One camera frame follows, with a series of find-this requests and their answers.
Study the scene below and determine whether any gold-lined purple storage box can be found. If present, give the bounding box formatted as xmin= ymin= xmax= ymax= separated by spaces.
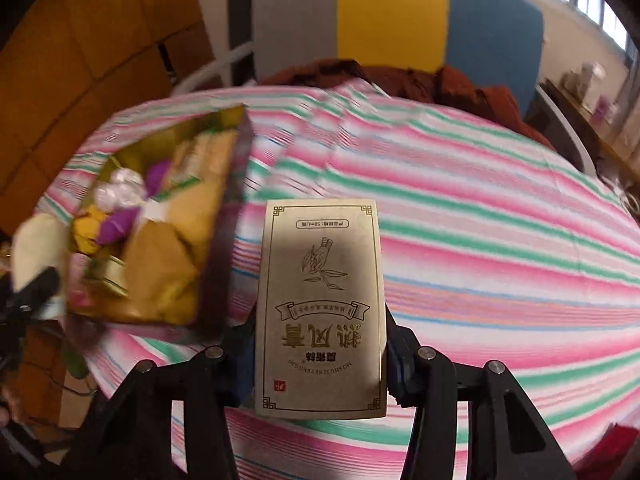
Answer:
xmin=62 ymin=104 xmax=256 ymax=346

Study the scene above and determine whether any red-brown blanket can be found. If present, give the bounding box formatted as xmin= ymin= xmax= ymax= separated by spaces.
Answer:
xmin=260 ymin=59 xmax=556 ymax=151

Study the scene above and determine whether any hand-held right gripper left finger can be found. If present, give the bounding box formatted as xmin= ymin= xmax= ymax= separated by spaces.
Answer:
xmin=65 ymin=322 xmax=258 ymax=480

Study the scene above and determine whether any clear bubble wrap bundle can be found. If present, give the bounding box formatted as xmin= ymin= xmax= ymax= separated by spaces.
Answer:
xmin=107 ymin=167 xmax=146 ymax=193
xmin=95 ymin=185 xmax=146 ymax=213

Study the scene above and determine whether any grey curved metal rail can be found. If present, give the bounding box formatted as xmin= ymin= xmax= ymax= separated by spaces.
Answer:
xmin=532 ymin=85 xmax=598 ymax=176

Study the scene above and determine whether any beige towel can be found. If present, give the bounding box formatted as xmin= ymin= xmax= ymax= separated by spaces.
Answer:
xmin=11 ymin=212 xmax=71 ymax=293

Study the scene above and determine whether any white foam block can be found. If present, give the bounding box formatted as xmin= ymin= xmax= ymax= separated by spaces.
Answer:
xmin=137 ymin=200 xmax=171 ymax=223

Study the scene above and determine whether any beige printed cardboard box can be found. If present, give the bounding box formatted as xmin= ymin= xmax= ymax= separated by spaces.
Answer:
xmin=255 ymin=199 xmax=390 ymax=420

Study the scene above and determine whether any pink packet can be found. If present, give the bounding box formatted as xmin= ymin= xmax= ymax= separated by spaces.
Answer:
xmin=67 ymin=252 xmax=98 ymax=311

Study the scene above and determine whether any green cardboard box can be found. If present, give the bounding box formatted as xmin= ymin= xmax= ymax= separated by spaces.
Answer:
xmin=82 ymin=255 xmax=132 ymax=301

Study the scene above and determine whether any pink green striped cloth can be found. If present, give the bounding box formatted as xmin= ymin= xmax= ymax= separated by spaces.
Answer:
xmin=35 ymin=80 xmax=640 ymax=480

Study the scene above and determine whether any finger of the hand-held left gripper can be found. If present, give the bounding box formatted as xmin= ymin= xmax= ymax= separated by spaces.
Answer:
xmin=5 ymin=266 xmax=62 ymax=313

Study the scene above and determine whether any red cloth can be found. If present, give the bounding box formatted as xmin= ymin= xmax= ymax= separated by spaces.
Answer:
xmin=575 ymin=422 xmax=640 ymax=480

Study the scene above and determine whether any orange wooden wardrobe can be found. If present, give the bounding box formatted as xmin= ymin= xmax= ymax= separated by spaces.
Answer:
xmin=0 ymin=0 xmax=226 ymax=241

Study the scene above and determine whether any yellow-brown sponge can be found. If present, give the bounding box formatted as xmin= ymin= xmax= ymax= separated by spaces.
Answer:
xmin=122 ymin=220 xmax=201 ymax=306

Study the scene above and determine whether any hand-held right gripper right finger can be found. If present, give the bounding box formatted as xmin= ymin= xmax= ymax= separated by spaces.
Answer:
xmin=385 ymin=310 xmax=578 ymax=480

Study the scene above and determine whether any grey yellow blue panel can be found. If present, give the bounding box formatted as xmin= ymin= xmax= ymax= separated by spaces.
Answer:
xmin=227 ymin=0 xmax=546 ymax=116

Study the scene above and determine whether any yellow snack packet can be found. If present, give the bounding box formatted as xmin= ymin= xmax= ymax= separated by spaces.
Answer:
xmin=70 ymin=212 xmax=108 ymax=256

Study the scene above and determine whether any white curved metal rail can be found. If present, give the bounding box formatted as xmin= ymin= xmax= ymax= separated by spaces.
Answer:
xmin=172 ymin=40 xmax=256 ymax=96

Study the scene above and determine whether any purple snack packet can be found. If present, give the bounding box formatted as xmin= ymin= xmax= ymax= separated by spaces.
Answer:
xmin=97 ymin=207 xmax=141 ymax=246
xmin=142 ymin=160 xmax=173 ymax=196

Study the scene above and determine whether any white carton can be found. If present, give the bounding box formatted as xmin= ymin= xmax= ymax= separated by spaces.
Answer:
xmin=562 ymin=62 xmax=606 ymax=96

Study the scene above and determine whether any wooden shelf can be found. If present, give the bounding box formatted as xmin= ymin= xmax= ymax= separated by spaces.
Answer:
xmin=542 ymin=77 xmax=640 ymax=171

